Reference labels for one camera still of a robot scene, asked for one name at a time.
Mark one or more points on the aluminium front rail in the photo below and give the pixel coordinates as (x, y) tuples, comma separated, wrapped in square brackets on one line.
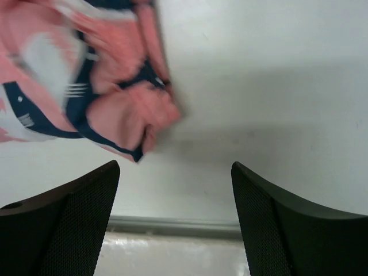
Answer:
[(175, 227)]

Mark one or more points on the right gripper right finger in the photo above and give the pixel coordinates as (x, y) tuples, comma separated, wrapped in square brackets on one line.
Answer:
[(284, 234)]

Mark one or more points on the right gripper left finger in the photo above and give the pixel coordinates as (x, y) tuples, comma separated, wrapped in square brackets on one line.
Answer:
[(61, 231)]

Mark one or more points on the pink shark print shorts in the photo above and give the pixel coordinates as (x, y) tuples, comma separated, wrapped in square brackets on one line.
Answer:
[(84, 69)]

